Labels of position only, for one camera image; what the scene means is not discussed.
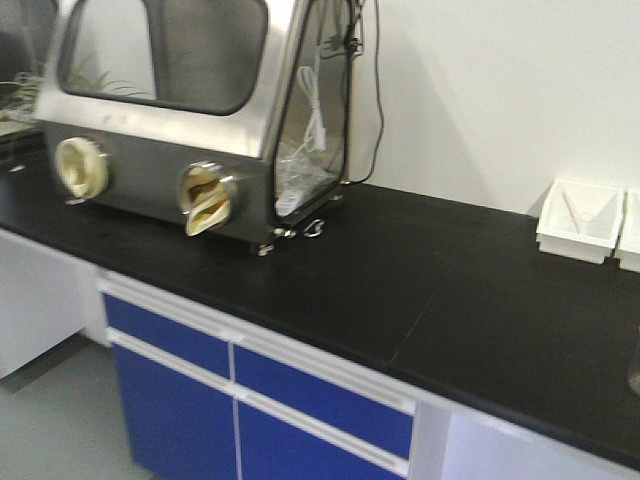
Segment red pipette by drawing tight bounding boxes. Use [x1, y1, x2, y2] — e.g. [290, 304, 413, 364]
[562, 190, 582, 234]

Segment right cream glove port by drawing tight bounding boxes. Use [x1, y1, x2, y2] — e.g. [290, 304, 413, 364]
[178, 161, 237, 237]

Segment middle white plastic bin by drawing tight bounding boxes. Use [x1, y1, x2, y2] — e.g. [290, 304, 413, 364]
[615, 190, 640, 273]

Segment blue lab cabinet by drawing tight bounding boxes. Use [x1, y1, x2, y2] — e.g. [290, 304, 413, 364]
[100, 274, 450, 479]

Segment left white plastic bin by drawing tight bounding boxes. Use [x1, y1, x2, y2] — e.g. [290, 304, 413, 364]
[536, 179, 625, 265]

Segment stainless steel glove box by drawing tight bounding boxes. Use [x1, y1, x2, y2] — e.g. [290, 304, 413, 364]
[35, 1, 360, 253]

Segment cream glove port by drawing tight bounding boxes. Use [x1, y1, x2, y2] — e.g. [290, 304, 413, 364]
[178, 161, 237, 237]
[54, 137, 110, 200]

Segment white plastic bin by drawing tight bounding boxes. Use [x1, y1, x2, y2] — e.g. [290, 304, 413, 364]
[536, 179, 625, 265]
[615, 190, 640, 273]

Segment black power cable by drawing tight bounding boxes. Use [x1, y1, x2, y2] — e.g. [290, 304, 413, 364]
[339, 0, 385, 185]

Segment green potted plant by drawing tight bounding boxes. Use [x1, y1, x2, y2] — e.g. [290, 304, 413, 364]
[1, 71, 43, 124]

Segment left cream glove port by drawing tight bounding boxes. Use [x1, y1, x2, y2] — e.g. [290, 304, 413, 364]
[54, 137, 110, 200]

